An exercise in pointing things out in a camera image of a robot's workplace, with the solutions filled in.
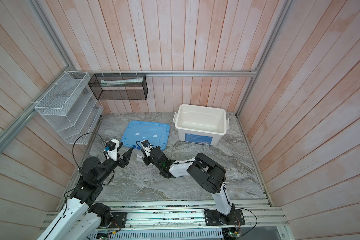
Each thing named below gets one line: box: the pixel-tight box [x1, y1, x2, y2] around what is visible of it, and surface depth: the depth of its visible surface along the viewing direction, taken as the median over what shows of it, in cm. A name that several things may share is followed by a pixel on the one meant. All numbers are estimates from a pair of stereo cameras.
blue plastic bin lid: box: [120, 120, 171, 151], surface depth 110 cm
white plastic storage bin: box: [173, 104, 230, 146], surface depth 103 cm
